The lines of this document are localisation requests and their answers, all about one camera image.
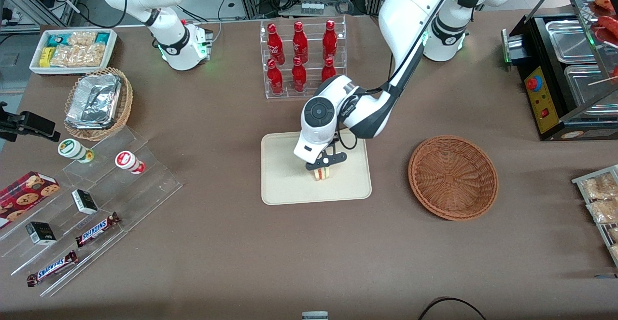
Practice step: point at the cream plastic tray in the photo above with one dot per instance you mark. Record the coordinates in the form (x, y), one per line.
(285, 180)

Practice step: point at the small black carton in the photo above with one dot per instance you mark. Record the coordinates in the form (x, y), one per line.
(41, 233)
(84, 201)

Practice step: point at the light wicker basket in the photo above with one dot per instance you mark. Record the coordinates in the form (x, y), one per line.
(125, 103)

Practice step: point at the yellow snack packet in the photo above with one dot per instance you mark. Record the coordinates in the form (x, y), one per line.
(46, 57)

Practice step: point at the white plastic snack bin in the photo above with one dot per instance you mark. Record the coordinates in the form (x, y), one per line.
(112, 45)

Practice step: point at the clear acrylic step shelf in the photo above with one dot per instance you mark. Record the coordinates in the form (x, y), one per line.
(145, 189)

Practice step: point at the snickers chocolate bar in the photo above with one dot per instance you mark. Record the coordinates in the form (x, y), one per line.
(52, 268)
(96, 229)

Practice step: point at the red cookie box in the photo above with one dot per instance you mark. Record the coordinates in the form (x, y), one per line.
(26, 192)

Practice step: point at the clear acrylic bottle rack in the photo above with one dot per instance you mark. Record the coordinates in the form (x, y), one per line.
(311, 90)

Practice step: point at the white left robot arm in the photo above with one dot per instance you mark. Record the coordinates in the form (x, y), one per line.
(410, 6)

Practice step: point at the clear snack bag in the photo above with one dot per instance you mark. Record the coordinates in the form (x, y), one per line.
(598, 187)
(603, 211)

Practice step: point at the tray of packaged crackers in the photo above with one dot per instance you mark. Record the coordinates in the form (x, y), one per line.
(579, 181)

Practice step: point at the round brown wicker basket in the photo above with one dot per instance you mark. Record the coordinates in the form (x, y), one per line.
(451, 177)

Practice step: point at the small grey object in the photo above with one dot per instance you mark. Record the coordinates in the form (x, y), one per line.
(315, 315)

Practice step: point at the black hot dog machine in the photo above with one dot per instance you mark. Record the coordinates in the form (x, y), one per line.
(540, 93)

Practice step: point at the triangular sandwich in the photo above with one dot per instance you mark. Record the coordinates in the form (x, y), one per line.
(322, 174)

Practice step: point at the steel pan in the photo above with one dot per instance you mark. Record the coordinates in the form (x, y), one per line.
(569, 40)
(589, 86)

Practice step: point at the teal snack packet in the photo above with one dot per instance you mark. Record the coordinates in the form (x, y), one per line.
(102, 37)
(58, 40)

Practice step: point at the aluminium foil container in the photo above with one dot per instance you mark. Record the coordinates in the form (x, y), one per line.
(94, 100)

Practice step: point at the red cola bottle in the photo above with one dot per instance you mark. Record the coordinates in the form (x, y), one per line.
(300, 45)
(328, 69)
(275, 79)
(299, 77)
(330, 42)
(275, 47)

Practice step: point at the red lid yogurt cup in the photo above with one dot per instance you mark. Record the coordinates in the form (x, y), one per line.
(126, 160)

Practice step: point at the green lid yogurt cup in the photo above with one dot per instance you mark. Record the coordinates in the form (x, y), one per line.
(71, 148)

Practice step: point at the clear cracker bag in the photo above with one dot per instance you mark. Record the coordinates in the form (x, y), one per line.
(77, 56)
(82, 38)

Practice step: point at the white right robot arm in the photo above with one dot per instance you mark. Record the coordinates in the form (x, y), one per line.
(169, 35)

